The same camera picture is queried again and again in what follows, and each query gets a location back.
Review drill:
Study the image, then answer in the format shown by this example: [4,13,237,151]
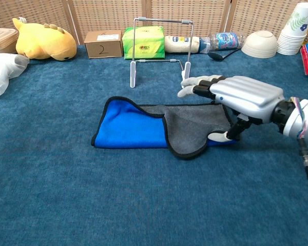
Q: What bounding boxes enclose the clear plastic water bottle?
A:
[199,31,246,54]

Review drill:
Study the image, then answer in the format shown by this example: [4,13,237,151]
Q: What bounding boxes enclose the stack of white paper cups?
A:
[276,2,308,56]

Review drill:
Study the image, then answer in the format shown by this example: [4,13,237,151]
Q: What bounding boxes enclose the cream mayonnaise bottle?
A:
[164,35,203,54]

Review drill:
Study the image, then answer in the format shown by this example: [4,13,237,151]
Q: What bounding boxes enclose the green tissue pack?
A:
[122,26,166,60]

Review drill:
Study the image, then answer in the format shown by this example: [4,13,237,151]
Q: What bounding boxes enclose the dark spoon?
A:
[207,48,242,62]

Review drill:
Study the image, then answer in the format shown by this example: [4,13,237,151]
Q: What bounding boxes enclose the white plastic bag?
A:
[0,53,30,98]

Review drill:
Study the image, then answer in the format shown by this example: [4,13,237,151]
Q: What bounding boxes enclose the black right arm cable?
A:
[290,96,308,180]

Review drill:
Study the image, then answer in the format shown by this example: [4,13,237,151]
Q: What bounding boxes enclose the woven folding screen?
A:
[0,0,308,46]

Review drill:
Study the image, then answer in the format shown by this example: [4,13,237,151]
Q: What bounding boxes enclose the beige lidded food container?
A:
[0,27,19,54]

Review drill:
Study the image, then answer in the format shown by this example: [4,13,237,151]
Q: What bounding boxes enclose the small cardboard box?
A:
[84,30,123,59]

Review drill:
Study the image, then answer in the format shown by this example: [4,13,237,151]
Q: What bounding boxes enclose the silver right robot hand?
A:
[177,75,285,143]

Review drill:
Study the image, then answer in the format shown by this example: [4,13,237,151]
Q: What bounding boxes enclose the blue and grey towel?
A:
[91,96,241,161]

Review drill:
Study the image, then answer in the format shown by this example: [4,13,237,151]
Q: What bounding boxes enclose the yellow plush dinosaur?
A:
[12,17,78,62]

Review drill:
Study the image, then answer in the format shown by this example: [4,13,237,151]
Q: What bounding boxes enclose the metal wire stand white feet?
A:
[129,16,195,90]

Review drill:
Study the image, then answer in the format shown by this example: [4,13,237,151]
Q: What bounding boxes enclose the beige upturned bowl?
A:
[241,30,278,58]

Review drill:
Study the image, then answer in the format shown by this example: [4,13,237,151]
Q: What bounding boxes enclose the blue carpet table cover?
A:
[0,44,308,246]

